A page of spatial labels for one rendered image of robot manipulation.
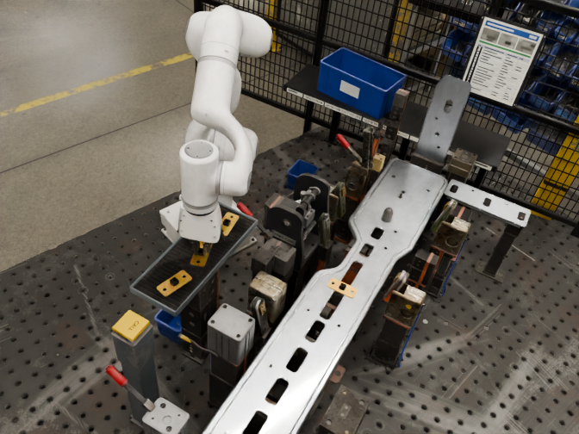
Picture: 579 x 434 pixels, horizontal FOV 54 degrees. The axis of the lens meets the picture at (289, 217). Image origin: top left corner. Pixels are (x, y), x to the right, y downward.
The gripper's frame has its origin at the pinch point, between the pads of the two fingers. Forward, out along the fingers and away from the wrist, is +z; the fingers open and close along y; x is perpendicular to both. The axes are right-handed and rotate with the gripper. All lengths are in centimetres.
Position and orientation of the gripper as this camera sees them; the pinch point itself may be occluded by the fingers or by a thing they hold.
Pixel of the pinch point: (201, 247)
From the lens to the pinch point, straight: 145.7
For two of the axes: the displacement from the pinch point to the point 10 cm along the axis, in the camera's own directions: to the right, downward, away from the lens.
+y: 9.8, 1.8, -0.5
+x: 1.7, -6.9, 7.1
